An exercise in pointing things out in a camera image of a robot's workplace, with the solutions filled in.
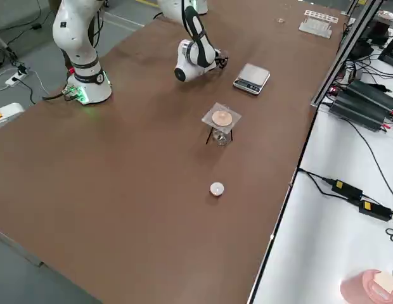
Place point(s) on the silver digital balance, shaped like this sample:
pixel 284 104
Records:
pixel 253 74

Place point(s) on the clear glass beaker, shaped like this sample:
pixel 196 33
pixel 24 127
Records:
pixel 222 115

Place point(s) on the large glass beaker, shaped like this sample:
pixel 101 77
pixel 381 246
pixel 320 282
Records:
pixel 280 20

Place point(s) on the glass alcohol lamp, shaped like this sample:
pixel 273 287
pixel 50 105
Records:
pixel 220 137

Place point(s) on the black tripod stand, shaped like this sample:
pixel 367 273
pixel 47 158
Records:
pixel 208 136

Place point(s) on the white test tube rack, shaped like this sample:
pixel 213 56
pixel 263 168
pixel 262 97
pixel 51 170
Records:
pixel 315 27

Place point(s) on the small device with red light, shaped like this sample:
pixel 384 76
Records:
pixel 333 91

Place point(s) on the white round cap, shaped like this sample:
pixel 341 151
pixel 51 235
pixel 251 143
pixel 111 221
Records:
pixel 217 189

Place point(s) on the black finned power supply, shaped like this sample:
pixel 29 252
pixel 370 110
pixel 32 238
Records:
pixel 358 114
pixel 374 93

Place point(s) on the black monitor stand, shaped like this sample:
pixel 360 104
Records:
pixel 390 54

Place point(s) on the black power adapter yellow label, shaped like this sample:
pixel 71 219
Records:
pixel 374 210
pixel 347 189

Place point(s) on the white power strip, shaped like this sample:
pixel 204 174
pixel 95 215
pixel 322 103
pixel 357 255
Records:
pixel 16 78

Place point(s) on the white cabinet with yellow label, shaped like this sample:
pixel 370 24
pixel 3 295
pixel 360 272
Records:
pixel 6 115

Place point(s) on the pink round container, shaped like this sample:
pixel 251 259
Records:
pixel 361 288

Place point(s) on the aluminium frame post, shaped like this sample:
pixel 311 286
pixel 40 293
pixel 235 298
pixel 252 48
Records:
pixel 340 57

